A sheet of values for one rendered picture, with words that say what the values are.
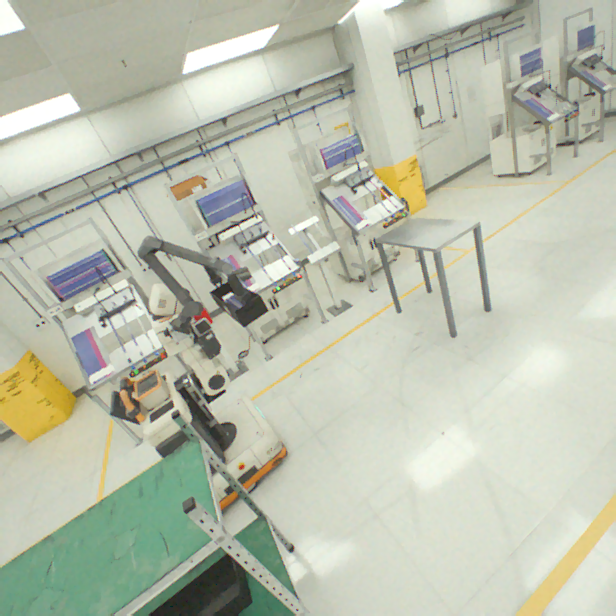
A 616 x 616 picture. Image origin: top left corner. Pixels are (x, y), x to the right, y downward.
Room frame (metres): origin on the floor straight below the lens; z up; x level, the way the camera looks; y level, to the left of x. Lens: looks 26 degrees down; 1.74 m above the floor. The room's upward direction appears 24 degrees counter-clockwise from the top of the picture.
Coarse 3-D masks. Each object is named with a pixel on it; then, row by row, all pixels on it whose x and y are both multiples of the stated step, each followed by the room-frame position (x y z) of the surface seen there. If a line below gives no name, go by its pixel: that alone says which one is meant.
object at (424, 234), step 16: (416, 224) 2.51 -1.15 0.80; (432, 224) 2.36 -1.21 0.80; (448, 224) 2.22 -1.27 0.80; (464, 224) 2.10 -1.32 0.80; (480, 224) 2.04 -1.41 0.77; (384, 240) 2.48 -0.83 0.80; (400, 240) 2.33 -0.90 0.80; (416, 240) 2.19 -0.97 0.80; (432, 240) 2.07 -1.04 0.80; (448, 240) 1.96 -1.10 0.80; (480, 240) 2.03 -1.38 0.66; (384, 256) 2.56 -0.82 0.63; (480, 256) 2.04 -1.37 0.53; (480, 272) 2.05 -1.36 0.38; (448, 304) 1.92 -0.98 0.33; (448, 320) 1.94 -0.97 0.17
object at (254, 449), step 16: (240, 400) 1.96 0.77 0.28; (224, 416) 1.86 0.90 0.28; (240, 416) 1.79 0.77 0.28; (256, 416) 1.72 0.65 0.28; (240, 432) 1.63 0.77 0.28; (256, 432) 1.57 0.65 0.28; (272, 432) 1.53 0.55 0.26; (240, 448) 1.50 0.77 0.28; (256, 448) 1.45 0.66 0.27; (272, 448) 1.47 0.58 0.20; (224, 464) 1.43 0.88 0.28; (240, 464) 1.39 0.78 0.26; (256, 464) 1.42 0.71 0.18; (272, 464) 1.44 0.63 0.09; (224, 480) 1.35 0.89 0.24; (240, 480) 1.37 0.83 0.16; (256, 480) 1.40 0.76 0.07; (224, 496) 1.33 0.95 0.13
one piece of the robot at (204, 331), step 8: (200, 320) 1.89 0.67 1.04; (192, 328) 1.87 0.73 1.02; (200, 328) 1.77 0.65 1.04; (208, 328) 1.72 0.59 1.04; (200, 336) 1.64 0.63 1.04; (208, 336) 1.65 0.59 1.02; (200, 344) 1.63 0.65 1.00; (208, 344) 1.65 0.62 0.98; (216, 344) 1.66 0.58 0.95; (208, 352) 1.64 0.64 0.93; (216, 352) 1.65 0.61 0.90
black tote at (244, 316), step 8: (216, 288) 2.12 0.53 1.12; (224, 288) 2.14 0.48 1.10; (216, 296) 2.11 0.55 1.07; (256, 296) 1.71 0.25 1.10; (224, 304) 1.75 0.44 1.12; (248, 304) 1.61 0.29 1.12; (256, 304) 1.62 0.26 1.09; (264, 304) 1.63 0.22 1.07; (232, 312) 1.64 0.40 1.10; (240, 312) 1.58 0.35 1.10; (248, 312) 1.60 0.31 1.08; (256, 312) 1.61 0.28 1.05; (264, 312) 1.63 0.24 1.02; (240, 320) 1.58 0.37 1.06; (248, 320) 1.59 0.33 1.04
